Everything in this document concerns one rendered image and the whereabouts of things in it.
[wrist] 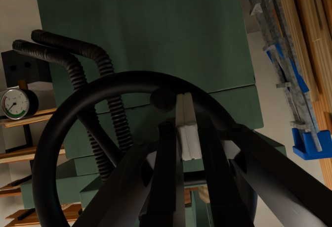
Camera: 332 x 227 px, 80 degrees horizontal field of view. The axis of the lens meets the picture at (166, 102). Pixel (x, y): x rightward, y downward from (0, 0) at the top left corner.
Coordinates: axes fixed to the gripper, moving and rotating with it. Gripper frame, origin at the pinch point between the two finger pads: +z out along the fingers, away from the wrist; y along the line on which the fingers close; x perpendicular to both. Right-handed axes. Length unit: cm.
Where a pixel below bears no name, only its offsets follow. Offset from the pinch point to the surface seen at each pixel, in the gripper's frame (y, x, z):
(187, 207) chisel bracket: -5.7, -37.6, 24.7
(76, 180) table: -28.1, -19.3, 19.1
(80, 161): -26.5, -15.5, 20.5
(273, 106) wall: 105, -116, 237
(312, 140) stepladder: 59, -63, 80
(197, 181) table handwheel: -0.4, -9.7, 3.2
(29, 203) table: -41, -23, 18
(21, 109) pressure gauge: -32.8, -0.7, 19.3
